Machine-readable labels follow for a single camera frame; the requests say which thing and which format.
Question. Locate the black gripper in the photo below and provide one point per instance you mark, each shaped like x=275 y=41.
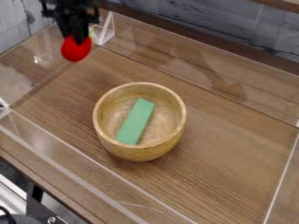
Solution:
x=54 y=7

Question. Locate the red toy strawberry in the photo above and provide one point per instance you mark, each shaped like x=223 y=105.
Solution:
x=74 y=51

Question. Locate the wooden bowl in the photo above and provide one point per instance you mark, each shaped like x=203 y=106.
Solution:
x=164 y=128

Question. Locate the green rectangular block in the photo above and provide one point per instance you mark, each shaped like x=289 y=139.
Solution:
x=134 y=123

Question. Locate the black metal table leg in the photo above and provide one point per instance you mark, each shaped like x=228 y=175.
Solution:
x=45 y=209

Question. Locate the clear acrylic corner bracket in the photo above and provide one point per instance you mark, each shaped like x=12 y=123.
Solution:
x=101 y=32

